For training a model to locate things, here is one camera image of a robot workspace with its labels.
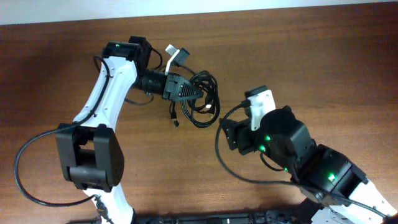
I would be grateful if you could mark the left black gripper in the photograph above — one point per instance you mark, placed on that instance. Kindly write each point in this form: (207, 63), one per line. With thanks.
(174, 82)

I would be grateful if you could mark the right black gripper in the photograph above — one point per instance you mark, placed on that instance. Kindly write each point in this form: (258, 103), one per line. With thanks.
(239, 130)

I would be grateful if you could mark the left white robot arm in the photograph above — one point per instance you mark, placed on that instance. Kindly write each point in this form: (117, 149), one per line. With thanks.
(90, 154)

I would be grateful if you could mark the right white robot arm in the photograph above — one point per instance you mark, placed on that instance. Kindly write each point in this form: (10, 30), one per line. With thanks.
(322, 174)

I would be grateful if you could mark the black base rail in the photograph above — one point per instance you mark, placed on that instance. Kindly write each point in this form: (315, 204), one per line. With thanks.
(268, 217)

